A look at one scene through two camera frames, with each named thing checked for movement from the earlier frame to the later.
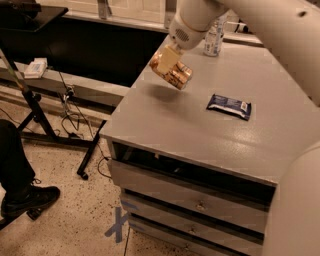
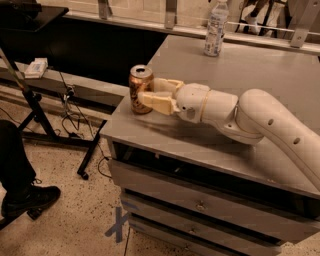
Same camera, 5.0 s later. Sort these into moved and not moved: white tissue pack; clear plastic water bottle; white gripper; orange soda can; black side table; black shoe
Moved: orange soda can; white gripper
Not moved: white tissue pack; clear plastic water bottle; black shoe; black side table
